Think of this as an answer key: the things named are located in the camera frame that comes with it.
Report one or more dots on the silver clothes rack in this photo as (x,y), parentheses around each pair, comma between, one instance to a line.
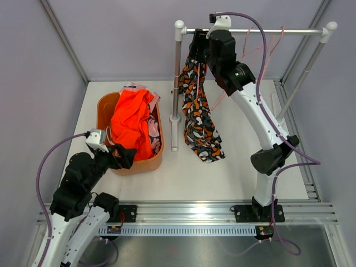
(325,34)

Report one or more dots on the pink navy patterned shorts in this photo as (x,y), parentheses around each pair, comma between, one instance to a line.
(153,125)

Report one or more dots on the orange plastic basket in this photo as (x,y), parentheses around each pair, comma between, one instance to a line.
(105,110)

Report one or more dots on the black orange patterned shorts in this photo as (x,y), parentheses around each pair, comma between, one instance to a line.
(200,133)

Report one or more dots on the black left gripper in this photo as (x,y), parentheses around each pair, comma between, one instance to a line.
(124,160)

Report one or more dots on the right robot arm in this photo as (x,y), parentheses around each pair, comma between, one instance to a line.
(217,50)

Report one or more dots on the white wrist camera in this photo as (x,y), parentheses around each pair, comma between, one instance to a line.
(218,22)
(96,139)

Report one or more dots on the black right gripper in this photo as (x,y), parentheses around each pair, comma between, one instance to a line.
(199,40)

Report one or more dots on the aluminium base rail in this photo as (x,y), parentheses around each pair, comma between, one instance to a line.
(214,218)

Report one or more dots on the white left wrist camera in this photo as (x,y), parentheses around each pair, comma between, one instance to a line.
(96,139)

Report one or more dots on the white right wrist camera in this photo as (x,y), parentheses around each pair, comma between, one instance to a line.
(218,22)

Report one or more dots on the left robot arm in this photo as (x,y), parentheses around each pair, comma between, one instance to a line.
(75,216)

